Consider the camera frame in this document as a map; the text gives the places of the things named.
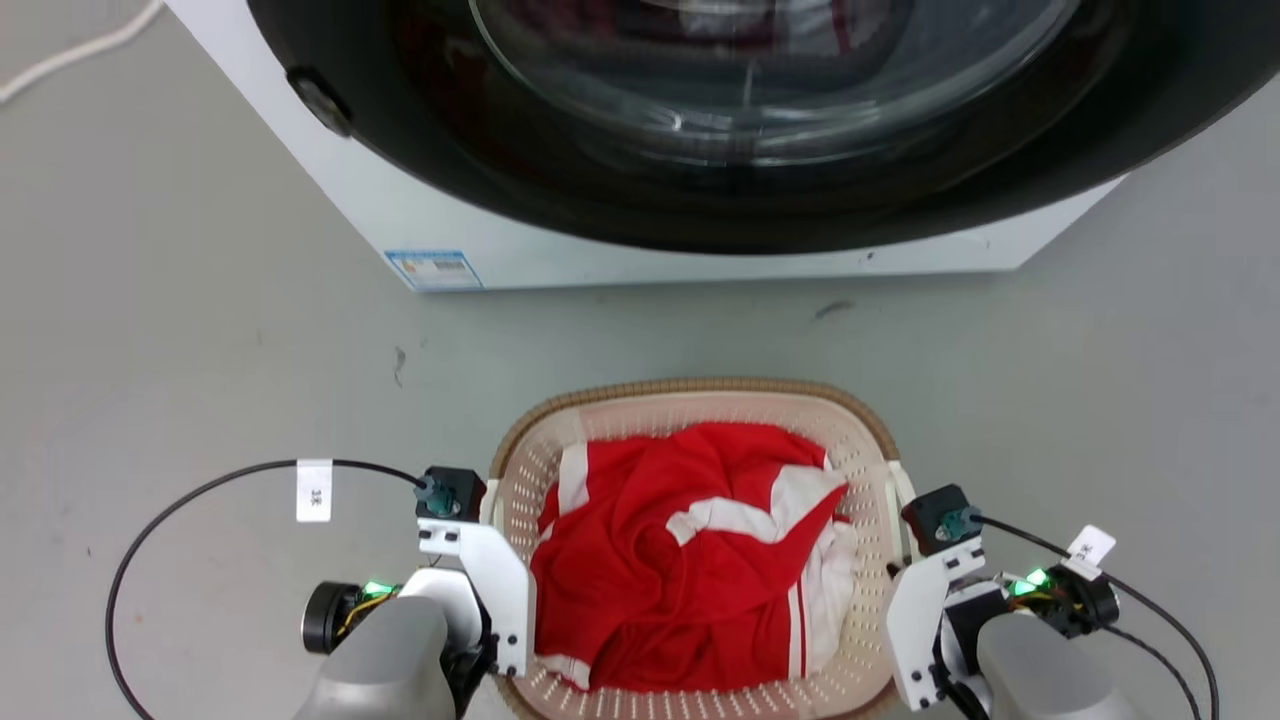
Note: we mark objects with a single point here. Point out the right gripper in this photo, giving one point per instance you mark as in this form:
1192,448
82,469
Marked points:
962,625

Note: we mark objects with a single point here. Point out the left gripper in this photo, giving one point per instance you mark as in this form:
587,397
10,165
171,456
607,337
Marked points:
470,660

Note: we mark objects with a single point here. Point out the beige perforated laundry basket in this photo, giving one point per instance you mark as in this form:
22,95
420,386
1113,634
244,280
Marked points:
690,402

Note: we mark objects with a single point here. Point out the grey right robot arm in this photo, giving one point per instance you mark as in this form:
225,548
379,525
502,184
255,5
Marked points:
1050,665

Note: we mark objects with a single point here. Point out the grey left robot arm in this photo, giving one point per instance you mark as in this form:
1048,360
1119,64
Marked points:
385,655

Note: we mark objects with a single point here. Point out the red and white garment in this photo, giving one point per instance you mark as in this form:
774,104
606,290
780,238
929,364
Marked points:
650,570

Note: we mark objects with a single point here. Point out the blue white energy label sticker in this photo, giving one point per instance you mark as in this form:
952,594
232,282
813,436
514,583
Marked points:
435,269

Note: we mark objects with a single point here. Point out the white washing machine body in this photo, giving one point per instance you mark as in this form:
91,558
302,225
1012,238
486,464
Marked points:
470,225

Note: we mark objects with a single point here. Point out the black round washing machine door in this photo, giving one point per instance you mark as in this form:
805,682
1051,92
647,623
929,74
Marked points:
620,190

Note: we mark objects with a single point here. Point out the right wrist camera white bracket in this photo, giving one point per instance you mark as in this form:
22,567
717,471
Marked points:
925,610

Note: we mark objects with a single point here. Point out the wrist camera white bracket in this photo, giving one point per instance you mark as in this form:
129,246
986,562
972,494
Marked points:
925,610
490,575

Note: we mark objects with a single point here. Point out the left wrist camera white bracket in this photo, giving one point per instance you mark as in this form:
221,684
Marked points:
490,575

